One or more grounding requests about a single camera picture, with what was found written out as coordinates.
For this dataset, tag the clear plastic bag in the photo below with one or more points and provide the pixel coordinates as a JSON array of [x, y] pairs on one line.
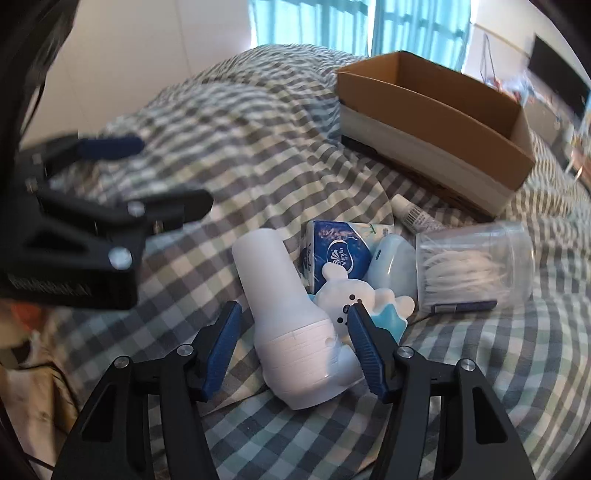
[[510, 85]]

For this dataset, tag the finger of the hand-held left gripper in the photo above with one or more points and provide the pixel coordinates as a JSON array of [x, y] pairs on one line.
[[175, 207], [111, 146]]

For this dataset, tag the narrow teal window curtain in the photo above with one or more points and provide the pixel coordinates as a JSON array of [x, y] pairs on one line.
[[420, 27]]

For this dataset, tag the grey checked blanket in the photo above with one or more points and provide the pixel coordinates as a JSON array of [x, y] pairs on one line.
[[231, 138]]

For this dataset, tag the brown cardboard box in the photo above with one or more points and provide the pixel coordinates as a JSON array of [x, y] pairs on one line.
[[438, 152]]

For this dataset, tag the blue tissue pack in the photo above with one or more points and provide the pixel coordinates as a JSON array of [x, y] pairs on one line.
[[332, 249]]

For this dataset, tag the small white tube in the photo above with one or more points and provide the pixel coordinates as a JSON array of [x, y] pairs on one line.
[[413, 214]]

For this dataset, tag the light blue oval case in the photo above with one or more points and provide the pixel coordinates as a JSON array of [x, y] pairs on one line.
[[392, 263]]

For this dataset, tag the clear cotton swab jar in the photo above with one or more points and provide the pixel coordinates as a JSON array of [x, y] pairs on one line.
[[471, 267]]

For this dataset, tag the white plastic bottle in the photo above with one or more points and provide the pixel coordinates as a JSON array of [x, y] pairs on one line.
[[286, 332]]

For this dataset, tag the grey small fridge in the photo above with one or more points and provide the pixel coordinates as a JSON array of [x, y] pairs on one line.
[[547, 117]]

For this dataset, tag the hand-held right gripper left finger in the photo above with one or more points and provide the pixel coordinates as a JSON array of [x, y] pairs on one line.
[[221, 353]]

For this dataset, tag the black wall television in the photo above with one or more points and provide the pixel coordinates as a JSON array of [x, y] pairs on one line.
[[558, 78]]

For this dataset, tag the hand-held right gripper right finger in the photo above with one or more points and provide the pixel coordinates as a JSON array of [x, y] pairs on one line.
[[367, 353]]

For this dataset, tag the wide teal window curtain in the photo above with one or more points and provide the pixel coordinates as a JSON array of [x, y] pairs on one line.
[[309, 23]]

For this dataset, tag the beige printed cloth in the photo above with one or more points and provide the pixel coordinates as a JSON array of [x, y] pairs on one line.
[[27, 397]]

